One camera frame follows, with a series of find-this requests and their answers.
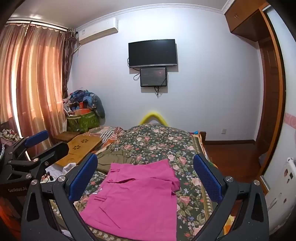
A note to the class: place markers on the sheer pink curtain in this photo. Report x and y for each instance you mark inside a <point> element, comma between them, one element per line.
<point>30,76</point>

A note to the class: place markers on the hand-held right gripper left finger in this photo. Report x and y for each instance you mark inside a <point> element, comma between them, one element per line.
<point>83,178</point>

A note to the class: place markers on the pile of clothes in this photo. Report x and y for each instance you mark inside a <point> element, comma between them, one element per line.
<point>87,99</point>

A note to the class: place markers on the green storage bag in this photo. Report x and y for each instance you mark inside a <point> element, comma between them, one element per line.
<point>83,121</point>

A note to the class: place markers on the white cloth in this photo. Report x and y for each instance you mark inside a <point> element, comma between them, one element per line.
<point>69,168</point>

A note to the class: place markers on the wooden bed frame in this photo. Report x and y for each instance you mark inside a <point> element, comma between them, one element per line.
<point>202,136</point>

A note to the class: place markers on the brown patterned curtain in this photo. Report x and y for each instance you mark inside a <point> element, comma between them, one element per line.
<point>68,62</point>

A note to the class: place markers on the brown wooden door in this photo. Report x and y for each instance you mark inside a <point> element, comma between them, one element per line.
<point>270,99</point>

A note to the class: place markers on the olive green pants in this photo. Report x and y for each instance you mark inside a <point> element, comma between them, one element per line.
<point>111,160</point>

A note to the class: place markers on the small black monitor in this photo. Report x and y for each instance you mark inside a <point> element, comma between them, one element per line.
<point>153,77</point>

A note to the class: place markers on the black wall television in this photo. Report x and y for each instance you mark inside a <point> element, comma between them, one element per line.
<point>152,53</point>

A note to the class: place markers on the yellow curved object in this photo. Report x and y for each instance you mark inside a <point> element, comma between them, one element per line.
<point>154,114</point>

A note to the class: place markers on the white air conditioner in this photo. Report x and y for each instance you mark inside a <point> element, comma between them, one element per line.
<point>98,30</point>

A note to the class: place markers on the brown wooden stool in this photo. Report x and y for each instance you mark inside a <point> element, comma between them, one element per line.
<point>66,136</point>

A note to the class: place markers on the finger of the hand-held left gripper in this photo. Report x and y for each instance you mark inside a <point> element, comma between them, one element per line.
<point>56,150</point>
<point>37,138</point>

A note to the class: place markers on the pink pants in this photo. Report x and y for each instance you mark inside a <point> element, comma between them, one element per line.
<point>134,204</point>

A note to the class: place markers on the white wardrobe door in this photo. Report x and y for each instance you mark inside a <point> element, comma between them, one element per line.
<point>285,69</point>

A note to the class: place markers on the wooden lap desk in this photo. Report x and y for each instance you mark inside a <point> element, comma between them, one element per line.
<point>78,146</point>

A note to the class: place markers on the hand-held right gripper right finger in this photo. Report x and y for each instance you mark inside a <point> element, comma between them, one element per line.
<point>208,180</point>

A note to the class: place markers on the white appliance with stickers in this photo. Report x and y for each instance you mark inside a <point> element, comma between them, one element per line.
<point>281,192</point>

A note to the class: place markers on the white wall outlet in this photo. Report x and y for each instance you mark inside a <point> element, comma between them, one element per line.
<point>223,131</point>

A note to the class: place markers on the wooden overhead cabinet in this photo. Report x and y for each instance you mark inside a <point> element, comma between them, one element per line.
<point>245,18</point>

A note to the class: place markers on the floral blanket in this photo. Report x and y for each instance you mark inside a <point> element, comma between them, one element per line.
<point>157,143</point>

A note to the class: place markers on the striped cloth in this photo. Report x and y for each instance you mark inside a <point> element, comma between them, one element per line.
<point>108,134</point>

